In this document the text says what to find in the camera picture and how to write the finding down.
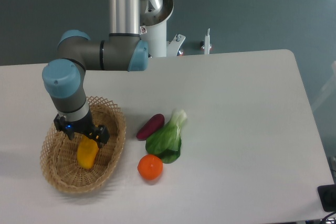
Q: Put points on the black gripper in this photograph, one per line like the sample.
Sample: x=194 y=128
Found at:
x=84 y=126

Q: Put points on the yellow mango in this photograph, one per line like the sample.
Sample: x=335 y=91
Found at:
x=86 y=152

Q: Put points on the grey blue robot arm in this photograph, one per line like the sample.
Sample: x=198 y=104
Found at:
x=76 y=53

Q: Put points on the woven wicker basket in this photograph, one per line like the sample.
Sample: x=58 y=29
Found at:
x=58 y=156

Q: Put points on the purple sweet potato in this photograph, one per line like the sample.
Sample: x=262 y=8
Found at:
x=151 y=126

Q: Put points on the orange fruit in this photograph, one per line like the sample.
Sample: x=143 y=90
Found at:
x=150 y=167

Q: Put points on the green bok choy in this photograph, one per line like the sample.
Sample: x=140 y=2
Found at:
x=166 y=142

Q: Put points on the black device at table edge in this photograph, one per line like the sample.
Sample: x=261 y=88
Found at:
x=327 y=197

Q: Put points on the white pedestal foot bracket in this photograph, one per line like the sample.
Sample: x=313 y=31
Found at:
x=174 y=47

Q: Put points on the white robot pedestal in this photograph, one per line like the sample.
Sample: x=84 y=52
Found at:
x=154 y=15

